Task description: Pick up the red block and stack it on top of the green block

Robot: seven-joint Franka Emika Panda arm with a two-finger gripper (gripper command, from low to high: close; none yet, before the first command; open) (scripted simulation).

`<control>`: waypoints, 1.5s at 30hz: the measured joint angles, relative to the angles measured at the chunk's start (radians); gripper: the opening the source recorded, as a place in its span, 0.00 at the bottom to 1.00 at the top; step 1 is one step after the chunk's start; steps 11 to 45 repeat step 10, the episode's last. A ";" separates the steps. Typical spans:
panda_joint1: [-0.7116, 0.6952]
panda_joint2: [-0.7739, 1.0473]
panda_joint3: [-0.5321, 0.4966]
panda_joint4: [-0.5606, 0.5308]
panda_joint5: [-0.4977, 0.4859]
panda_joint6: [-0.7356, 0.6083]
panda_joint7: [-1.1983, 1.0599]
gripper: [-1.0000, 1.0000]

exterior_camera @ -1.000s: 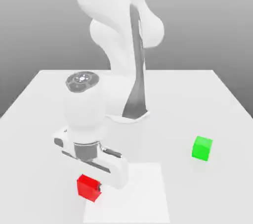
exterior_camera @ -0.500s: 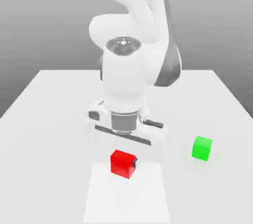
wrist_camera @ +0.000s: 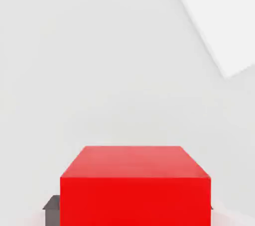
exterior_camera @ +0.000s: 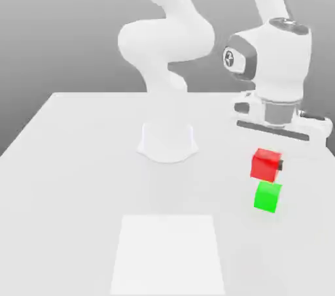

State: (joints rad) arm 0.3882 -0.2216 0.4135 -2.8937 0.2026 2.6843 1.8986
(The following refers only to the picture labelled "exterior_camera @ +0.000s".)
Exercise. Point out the small red cube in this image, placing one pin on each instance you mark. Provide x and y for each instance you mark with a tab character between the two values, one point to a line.
264	166

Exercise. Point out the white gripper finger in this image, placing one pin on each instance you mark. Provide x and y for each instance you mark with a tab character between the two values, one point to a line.
280	165

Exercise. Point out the small green cube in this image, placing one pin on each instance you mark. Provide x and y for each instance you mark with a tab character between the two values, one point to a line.
266	198

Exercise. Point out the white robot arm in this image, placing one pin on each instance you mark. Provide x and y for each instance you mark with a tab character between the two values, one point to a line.
172	37

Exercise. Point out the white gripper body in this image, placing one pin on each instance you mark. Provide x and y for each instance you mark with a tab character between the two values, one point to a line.
272	131

